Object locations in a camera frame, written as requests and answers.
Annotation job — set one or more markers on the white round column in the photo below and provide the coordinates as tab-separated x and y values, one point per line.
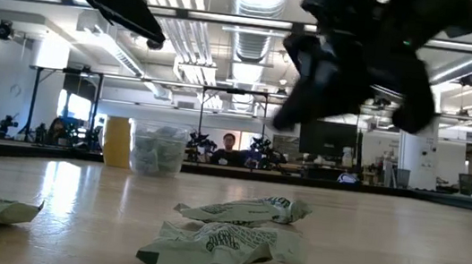
417	159

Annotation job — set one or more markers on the grey waste bin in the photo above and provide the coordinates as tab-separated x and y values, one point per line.
402	178

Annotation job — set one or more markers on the yellow plastic cup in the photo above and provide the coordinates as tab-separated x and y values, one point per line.
117	142

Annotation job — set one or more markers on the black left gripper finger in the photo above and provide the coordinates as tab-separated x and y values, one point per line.
129	10
114	20

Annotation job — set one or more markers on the silver ventilation duct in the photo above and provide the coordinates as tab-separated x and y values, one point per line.
253	44

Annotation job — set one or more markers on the clear plastic container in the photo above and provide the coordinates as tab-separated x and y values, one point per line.
160	125

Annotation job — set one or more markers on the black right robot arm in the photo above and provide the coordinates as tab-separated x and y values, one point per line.
449	16

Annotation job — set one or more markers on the black computer monitor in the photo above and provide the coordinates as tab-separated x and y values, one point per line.
329	143

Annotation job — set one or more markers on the white bottle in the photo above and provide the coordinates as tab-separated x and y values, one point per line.
347	158

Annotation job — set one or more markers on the white blue round object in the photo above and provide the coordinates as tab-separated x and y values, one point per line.
347	178

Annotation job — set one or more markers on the black metal gantry frame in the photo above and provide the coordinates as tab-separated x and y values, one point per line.
33	102
201	114

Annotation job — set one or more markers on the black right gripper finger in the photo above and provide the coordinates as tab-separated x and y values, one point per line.
300	54
328	80

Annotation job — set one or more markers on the black ceiling camera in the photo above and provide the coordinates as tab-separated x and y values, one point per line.
3	31
469	79
154	46

